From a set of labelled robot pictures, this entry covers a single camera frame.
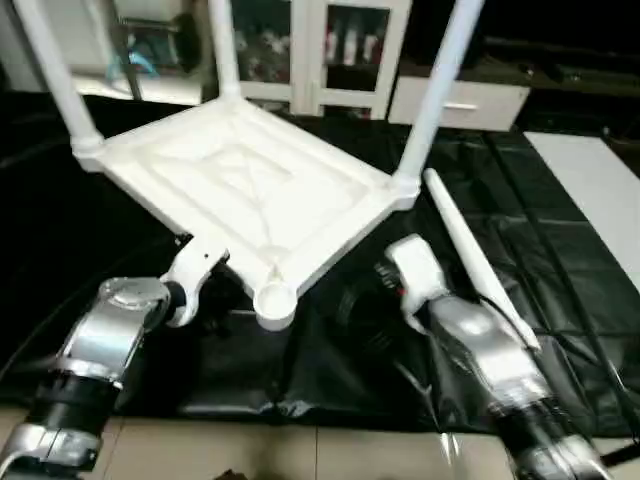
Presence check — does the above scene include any white plastic table top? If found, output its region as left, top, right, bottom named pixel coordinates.
left=72, top=95, right=423, bottom=333

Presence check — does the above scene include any black work mat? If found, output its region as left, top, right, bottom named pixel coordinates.
left=0, top=88, right=640, bottom=433

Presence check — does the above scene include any white drawer unit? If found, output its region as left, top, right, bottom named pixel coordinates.
left=386, top=74, right=533, bottom=133

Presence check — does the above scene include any white glass door cabinet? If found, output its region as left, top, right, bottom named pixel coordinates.
left=205, top=0, right=413, bottom=119

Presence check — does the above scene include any white drawer cabinet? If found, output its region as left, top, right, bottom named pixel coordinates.
left=410, top=0, right=640, bottom=133

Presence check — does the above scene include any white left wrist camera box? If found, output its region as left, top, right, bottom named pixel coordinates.
left=162, top=240, right=231, bottom=329

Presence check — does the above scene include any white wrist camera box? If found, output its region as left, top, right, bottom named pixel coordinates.
left=162, top=240, right=231, bottom=329
left=384, top=234, right=449, bottom=333

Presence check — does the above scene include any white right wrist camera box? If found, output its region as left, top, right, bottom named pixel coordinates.
left=384, top=234, right=449, bottom=333

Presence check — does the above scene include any blue frame trolley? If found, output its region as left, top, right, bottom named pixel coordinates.
left=105, top=12, right=203, bottom=93

